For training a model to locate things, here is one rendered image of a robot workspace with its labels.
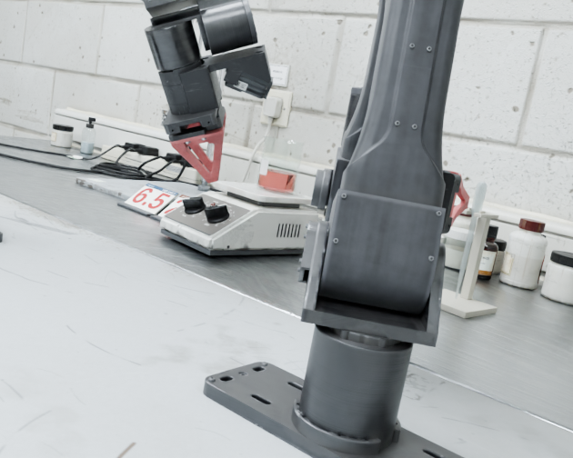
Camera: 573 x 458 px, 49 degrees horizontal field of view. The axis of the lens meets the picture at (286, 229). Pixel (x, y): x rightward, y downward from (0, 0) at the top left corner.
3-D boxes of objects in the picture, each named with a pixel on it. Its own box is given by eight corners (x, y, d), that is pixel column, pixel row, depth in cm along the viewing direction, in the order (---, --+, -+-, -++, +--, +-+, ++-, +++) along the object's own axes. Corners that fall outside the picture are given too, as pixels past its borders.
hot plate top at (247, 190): (259, 202, 88) (260, 195, 88) (209, 184, 97) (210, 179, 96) (318, 204, 96) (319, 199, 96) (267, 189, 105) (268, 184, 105)
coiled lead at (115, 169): (55, 175, 131) (59, 149, 130) (-7, 154, 147) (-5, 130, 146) (179, 182, 158) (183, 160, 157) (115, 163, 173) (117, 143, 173)
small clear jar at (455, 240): (443, 261, 114) (450, 225, 113) (474, 269, 111) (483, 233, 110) (432, 263, 109) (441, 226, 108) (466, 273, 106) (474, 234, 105)
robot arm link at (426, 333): (307, 214, 43) (305, 227, 37) (438, 238, 42) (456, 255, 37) (291, 303, 44) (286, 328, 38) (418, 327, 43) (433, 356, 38)
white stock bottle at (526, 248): (540, 287, 106) (556, 224, 104) (530, 292, 101) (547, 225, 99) (504, 277, 109) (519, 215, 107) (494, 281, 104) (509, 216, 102)
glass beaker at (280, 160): (292, 200, 93) (302, 143, 92) (249, 192, 94) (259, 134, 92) (298, 195, 100) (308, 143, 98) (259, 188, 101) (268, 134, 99)
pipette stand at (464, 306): (464, 318, 77) (488, 215, 75) (410, 297, 82) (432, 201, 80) (496, 313, 82) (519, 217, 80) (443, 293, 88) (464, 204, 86)
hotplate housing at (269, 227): (208, 258, 84) (218, 199, 82) (156, 233, 93) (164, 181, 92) (323, 255, 99) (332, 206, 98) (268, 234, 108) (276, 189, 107)
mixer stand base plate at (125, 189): (135, 203, 116) (135, 197, 116) (73, 181, 128) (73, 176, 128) (244, 204, 139) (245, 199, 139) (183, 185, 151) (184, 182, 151)
